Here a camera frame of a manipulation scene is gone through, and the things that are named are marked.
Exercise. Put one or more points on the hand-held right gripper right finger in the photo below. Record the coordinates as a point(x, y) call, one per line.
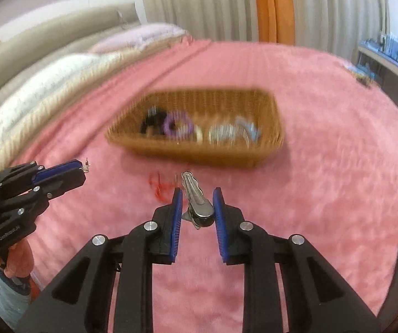
point(219, 225)

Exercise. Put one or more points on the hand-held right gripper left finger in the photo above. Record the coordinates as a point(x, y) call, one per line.
point(176, 222)

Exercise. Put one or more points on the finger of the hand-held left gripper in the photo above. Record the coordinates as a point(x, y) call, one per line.
point(60, 170)
point(65, 182)

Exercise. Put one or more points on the silver metal hair clip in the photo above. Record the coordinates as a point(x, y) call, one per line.
point(199, 204)

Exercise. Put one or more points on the brown wicker basket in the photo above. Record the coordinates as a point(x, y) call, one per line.
point(240, 152)

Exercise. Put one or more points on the silver hair accessory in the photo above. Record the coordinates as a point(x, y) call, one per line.
point(219, 132)

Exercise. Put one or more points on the light blue hair band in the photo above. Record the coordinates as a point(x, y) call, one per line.
point(247, 130)

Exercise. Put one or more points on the black wrist watch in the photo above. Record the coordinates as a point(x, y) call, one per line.
point(152, 121)

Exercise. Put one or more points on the person's left hand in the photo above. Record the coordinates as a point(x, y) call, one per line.
point(20, 258)

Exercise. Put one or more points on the light blue cloth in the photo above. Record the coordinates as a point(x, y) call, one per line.
point(4, 288)

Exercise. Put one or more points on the beige quilt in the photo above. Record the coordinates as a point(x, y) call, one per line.
point(63, 111)

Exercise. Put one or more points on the white floral pillow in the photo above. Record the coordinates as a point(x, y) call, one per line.
point(46, 86)

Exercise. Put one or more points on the pink fleece blanket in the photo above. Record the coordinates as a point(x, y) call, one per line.
point(323, 180)

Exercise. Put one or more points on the beige padded headboard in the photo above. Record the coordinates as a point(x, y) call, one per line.
point(46, 31)

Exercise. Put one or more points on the purple pillow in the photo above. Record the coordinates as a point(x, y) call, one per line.
point(140, 36)

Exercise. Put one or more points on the small things on blanket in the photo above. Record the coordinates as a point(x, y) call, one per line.
point(361, 74)

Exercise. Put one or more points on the grey curtain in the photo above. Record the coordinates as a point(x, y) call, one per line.
point(202, 3)

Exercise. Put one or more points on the orange curtain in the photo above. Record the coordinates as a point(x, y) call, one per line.
point(275, 7)

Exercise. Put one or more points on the white desk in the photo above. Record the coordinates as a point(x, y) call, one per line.
point(393, 69)

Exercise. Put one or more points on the row of books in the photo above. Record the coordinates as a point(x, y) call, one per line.
point(391, 45)

